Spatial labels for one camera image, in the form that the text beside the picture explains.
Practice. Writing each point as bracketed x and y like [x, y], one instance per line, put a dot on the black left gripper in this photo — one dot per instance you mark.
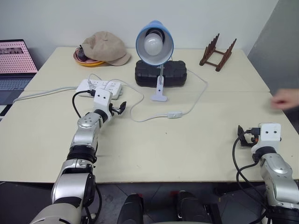
[114, 110]

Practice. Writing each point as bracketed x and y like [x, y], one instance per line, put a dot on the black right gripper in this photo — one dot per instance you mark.
[248, 140]

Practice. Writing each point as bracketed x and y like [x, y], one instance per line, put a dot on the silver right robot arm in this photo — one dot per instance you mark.
[278, 170]

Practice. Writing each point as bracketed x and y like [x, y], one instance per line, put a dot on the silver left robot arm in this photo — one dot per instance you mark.
[86, 137]

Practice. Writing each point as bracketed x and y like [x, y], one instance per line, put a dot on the blue clamp desk lamp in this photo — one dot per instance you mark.
[163, 56]

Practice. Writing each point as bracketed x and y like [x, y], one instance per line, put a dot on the bare person's hand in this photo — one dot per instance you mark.
[288, 99]

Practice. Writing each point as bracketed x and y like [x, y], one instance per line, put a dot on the white power strip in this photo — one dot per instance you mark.
[109, 86]

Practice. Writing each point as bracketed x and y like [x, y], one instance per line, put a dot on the pink and yellow plates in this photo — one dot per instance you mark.
[87, 62]

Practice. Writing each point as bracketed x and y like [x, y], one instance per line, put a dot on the black plastic case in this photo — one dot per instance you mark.
[172, 73]

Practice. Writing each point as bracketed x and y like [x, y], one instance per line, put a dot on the beige cap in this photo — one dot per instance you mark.
[105, 47]

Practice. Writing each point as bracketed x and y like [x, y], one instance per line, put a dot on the dark object on plate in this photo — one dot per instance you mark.
[80, 54]

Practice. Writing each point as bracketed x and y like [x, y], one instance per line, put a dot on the white light bulb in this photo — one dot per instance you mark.
[153, 44]

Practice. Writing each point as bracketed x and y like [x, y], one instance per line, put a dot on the brown wooden rack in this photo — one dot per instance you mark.
[217, 56]

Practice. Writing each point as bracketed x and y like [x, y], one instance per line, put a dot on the dark rounded shape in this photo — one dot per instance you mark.
[130, 210]
[191, 207]

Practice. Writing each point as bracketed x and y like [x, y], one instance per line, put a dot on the grey laptop with pink screen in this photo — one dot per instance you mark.
[14, 60]

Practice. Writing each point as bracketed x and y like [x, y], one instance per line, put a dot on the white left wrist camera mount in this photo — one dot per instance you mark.
[102, 99]

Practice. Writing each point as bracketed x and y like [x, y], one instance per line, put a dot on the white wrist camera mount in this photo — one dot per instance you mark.
[102, 99]
[268, 135]

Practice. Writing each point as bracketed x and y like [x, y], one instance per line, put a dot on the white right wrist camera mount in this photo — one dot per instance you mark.
[268, 135]

